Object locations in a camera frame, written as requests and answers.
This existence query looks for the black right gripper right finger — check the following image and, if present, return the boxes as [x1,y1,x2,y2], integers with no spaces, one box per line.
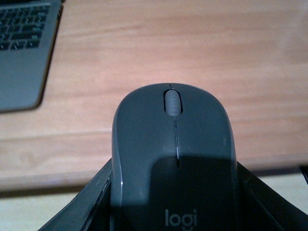
[234,162,308,231]

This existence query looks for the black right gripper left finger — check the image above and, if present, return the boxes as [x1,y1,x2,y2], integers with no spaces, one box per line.
[40,160,112,231]

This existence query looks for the silver laptop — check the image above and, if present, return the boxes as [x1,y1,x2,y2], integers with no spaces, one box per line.
[0,0,63,113]

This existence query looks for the wooden desk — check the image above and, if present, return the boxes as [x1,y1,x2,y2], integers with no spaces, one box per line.
[0,0,308,192]

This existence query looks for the grey Logitech wireless mouse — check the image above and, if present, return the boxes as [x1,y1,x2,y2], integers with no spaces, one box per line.
[110,83,240,231]

